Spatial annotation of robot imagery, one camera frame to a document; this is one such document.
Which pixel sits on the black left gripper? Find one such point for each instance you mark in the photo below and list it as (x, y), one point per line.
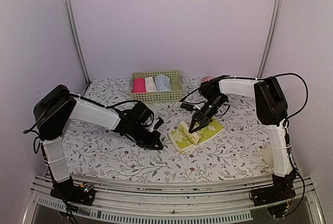
(151, 145)

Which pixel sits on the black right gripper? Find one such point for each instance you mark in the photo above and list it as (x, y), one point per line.
(199, 116)

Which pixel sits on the green white small packet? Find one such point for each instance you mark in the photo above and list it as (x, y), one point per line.
(183, 141)

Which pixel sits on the light blue towel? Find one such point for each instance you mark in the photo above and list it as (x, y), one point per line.
(163, 83)

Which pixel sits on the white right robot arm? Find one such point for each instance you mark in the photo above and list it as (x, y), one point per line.
(271, 110)

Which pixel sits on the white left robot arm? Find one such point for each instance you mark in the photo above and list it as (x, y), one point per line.
(60, 109)

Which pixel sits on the pink rolled towel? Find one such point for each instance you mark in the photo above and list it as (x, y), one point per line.
(139, 85)

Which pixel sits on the cream rolled towel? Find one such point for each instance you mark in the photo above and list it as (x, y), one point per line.
(150, 85)

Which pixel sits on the green perforated plastic basket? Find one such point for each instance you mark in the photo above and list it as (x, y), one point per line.
(159, 97)

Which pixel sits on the cream ribbed mug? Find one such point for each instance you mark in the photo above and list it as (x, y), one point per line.
(268, 156)

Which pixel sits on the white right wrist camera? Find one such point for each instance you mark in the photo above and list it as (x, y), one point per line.
(189, 106)

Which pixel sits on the aluminium front rail base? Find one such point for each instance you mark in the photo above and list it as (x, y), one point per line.
(199, 202)

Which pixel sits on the left aluminium frame post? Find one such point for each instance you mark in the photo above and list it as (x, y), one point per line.
(76, 40)

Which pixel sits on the aluminium frame post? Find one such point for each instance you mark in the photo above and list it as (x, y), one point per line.
(270, 37)
(76, 40)

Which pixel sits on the right aluminium frame post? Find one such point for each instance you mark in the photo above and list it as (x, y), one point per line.
(270, 37)

